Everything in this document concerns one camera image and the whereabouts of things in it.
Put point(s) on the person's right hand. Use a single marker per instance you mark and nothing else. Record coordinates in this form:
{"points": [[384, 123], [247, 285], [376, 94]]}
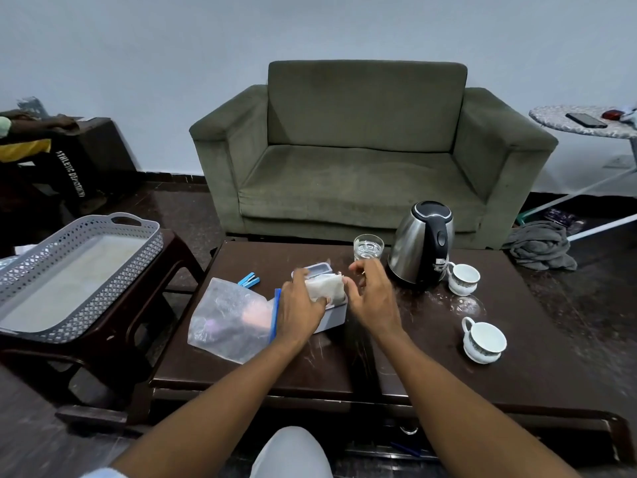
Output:
{"points": [[375, 303]]}

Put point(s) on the person's left hand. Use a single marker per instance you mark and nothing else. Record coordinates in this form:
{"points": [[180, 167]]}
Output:
{"points": [[297, 313]]}

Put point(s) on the person's left fingers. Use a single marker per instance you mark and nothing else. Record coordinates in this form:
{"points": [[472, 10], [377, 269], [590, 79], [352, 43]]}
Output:
{"points": [[299, 283]]}

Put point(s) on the person's right fingers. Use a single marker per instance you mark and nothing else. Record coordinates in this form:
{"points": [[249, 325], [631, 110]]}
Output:
{"points": [[366, 273]]}

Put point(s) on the white soft packet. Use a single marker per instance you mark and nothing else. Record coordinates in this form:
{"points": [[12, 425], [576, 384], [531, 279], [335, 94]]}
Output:
{"points": [[326, 286]]}

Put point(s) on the person's left forearm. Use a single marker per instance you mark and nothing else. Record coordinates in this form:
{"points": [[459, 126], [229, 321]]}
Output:
{"points": [[209, 418]]}

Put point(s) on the person's right forearm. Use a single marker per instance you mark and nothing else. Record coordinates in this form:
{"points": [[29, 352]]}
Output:
{"points": [[448, 413]]}

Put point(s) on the clear drinking glass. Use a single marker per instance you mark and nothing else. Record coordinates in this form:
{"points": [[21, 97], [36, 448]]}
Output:
{"points": [[368, 247]]}

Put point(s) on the white rectangular box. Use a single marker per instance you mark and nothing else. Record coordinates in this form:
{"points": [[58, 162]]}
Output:
{"points": [[332, 313]]}

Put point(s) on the blue clips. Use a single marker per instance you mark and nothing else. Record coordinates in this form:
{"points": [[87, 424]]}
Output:
{"points": [[249, 281]]}

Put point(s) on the steel electric kettle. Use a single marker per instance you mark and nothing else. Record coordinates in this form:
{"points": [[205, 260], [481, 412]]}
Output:
{"points": [[420, 248]]}

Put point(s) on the clear zip plastic bag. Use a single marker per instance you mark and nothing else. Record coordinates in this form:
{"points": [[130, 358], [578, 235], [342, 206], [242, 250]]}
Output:
{"points": [[226, 318]]}

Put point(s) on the green fabric sofa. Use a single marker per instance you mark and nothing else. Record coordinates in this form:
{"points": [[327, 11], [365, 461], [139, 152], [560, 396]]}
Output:
{"points": [[358, 179]]}

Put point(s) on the white patterned cup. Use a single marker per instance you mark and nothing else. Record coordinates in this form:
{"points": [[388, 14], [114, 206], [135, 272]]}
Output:
{"points": [[483, 342], [464, 279]]}

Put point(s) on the person's white trouser leg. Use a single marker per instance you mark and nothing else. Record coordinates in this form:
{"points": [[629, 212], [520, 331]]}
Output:
{"points": [[291, 455]]}

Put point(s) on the grey crumpled cloth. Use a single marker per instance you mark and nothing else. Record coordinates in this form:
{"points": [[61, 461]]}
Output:
{"points": [[541, 247]]}

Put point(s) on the blue pen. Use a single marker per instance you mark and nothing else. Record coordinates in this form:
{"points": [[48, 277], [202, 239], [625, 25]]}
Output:
{"points": [[405, 449]]}

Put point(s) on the dark brown plastic stool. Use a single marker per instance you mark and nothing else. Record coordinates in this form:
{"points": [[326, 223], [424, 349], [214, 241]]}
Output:
{"points": [[124, 338]]}

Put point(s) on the dark brown coffee table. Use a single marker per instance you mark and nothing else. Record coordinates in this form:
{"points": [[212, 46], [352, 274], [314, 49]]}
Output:
{"points": [[522, 373]]}

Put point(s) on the dark plastic packet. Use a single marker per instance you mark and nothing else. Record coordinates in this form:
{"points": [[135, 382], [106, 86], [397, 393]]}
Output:
{"points": [[565, 219]]}

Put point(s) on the grey perforated plastic tray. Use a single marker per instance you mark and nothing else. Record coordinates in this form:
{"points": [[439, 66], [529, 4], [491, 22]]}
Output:
{"points": [[69, 283]]}

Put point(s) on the patterned ironing board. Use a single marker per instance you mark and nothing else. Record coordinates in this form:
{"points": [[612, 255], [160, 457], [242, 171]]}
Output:
{"points": [[562, 115]]}

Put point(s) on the black smartphone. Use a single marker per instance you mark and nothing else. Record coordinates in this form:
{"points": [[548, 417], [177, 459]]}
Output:
{"points": [[586, 120]]}

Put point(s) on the small red object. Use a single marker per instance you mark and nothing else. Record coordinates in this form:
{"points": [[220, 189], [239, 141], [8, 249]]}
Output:
{"points": [[613, 114]]}

